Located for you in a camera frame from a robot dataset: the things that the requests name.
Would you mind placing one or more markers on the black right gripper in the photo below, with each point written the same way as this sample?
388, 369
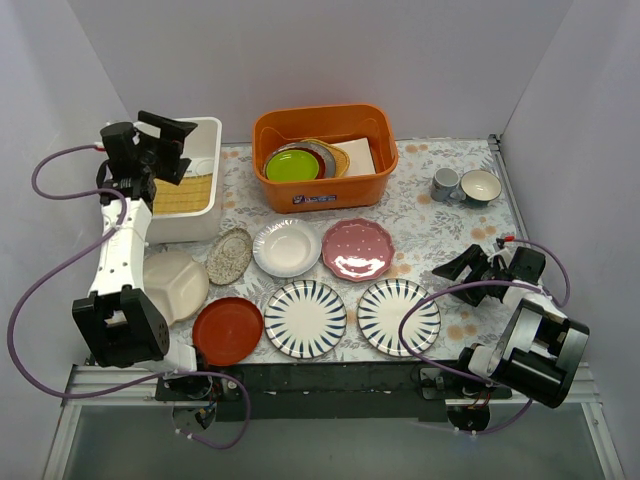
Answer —
485, 273

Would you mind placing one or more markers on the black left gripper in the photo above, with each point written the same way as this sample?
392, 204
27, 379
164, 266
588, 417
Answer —
160, 148

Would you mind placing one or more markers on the yellow bamboo mat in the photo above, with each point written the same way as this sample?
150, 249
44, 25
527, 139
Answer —
194, 194

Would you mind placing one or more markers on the blue striped plate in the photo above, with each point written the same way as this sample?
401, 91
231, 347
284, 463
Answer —
305, 319
383, 306

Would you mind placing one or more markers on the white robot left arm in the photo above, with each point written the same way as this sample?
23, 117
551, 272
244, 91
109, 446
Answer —
120, 324

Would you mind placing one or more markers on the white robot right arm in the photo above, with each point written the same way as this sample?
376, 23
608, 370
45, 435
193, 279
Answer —
540, 350

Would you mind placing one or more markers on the white plastic bin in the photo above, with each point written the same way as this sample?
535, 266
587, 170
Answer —
203, 147

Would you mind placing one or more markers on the orange plastic bin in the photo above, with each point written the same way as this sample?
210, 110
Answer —
331, 124

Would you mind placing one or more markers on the green rimmed bowl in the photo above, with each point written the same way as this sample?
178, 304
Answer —
480, 188

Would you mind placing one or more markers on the small patterned mug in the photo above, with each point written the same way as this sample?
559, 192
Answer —
446, 186

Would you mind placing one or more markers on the lime green plate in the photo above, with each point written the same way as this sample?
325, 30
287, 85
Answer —
292, 166

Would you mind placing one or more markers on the speckled oval dish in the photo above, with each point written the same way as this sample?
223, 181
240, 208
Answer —
229, 257

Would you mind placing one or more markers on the pink polka dot plate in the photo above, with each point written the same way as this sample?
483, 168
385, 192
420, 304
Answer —
357, 250

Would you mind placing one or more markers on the cream divided plate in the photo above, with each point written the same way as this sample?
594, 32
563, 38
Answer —
176, 284

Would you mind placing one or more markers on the floral table mat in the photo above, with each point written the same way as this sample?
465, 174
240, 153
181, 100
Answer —
425, 234

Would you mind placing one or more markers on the white round plate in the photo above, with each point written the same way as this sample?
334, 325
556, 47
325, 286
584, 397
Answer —
286, 248

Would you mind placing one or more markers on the grey rimmed plate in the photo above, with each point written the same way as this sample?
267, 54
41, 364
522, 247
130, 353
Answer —
319, 152

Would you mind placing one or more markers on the white square plate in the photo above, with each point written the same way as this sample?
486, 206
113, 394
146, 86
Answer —
360, 157

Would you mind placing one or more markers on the yellow woven basket plate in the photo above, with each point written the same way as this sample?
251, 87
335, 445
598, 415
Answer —
339, 164

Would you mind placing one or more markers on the red round plate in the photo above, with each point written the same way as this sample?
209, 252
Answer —
227, 331

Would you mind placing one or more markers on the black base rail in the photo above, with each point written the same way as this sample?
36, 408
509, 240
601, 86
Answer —
356, 390

